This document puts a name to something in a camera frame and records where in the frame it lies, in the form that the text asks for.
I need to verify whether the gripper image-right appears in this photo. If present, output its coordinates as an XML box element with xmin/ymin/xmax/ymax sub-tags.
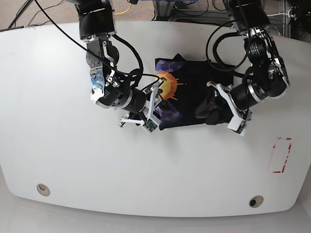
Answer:
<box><xmin>195</xmin><ymin>81</ymin><xmax>252</xmax><ymax>125</ymax></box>

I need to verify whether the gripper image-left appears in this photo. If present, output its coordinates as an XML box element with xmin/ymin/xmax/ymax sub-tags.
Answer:
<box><xmin>118</xmin><ymin>78</ymin><xmax>171</xmax><ymax>128</ymax></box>

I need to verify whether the black t-shirt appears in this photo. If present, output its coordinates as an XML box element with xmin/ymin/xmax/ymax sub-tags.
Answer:
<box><xmin>155</xmin><ymin>54</ymin><xmax>234</xmax><ymax>130</ymax></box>

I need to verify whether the red tape rectangle marking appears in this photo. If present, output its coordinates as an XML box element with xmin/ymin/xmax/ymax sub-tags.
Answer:
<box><xmin>269</xmin><ymin>137</ymin><xmax>293</xmax><ymax>174</ymax></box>

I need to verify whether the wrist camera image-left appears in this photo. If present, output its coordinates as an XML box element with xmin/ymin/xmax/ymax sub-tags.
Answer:
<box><xmin>141</xmin><ymin>118</ymin><xmax>161</xmax><ymax>134</ymax></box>

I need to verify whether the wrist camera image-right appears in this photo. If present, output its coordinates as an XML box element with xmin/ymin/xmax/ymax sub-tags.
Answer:
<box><xmin>227</xmin><ymin>116</ymin><xmax>248</xmax><ymax>136</ymax></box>

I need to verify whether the aluminium frame stand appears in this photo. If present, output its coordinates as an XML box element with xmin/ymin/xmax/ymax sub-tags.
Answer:
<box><xmin>152</xmin><ymin>0</ymin><xmax>292</xmax><ymax>38</ymax></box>

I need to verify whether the right table cable grommet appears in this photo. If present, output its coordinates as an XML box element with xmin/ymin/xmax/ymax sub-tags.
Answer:
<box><xmin>249</xmin><ymin>196</ymin><xmax>264</xmax><ymax>208</ymax></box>

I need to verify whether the table cable grommet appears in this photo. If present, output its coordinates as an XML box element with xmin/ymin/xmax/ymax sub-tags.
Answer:
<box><xmin>36</xmin><ymin>183</ymin><xmax>51</xmax><ymax>197</ymax></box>
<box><xmin>249</xmin><ymin>196</ymin><xmax>264</xmax><ymax>208</ymax></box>

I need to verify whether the yellow cable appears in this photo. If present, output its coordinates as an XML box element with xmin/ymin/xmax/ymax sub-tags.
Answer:
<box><xmin>114</xmin><ymin>2</ymin><xmax>134</xmax><ymax>16</ymax></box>

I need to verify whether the white cable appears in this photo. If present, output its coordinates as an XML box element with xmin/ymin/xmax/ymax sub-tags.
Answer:
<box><xmin>268</xmin><ymin>9</ymin><xmax>291</xmax><ymax>19</ymax></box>

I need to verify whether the left table cable grommet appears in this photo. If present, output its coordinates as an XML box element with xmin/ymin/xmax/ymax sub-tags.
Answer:
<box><xmin>36</xmin><ymin>183</ymin><xmax>51</xmax><ymax>197</ymax></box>

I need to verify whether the black floor cable left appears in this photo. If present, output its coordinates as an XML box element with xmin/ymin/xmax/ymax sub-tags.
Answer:
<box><xmin>8</xmin><ymin>0</ymin><xmax>64</xmax><ymax>29</ymax></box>

